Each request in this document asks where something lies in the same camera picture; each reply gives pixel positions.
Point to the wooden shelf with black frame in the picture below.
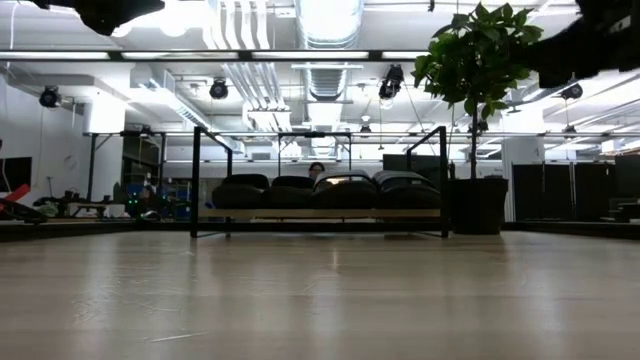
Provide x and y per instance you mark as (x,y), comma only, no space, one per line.
(320,213)

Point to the black cabinet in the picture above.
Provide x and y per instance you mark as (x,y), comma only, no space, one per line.
(627,175)

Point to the green leafy plant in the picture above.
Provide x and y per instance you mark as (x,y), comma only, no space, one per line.
(475,55)

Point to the silver ventilation duct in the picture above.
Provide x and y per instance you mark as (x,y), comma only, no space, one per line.
(327,20)

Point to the long ceiling light bar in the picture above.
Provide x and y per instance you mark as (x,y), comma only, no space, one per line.
(310,55)

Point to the black wall monitor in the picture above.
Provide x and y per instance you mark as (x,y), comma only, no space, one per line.
(17,172)

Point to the black background metal frame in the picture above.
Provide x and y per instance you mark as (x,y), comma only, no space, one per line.
(93,165)
(314,134)

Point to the black plant pot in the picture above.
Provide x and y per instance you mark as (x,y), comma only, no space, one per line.
(475,205)

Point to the black partition wall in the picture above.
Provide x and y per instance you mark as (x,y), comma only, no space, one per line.
(560,190)

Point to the black round ceiling lamp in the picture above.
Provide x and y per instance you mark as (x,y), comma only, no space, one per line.
(571,91)
(218,89)
(49,97)
(391,82)

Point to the person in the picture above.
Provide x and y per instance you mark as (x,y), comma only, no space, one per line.
(316,170)

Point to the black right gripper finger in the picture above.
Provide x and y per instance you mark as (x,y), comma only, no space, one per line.
(550,61)
(547,44)

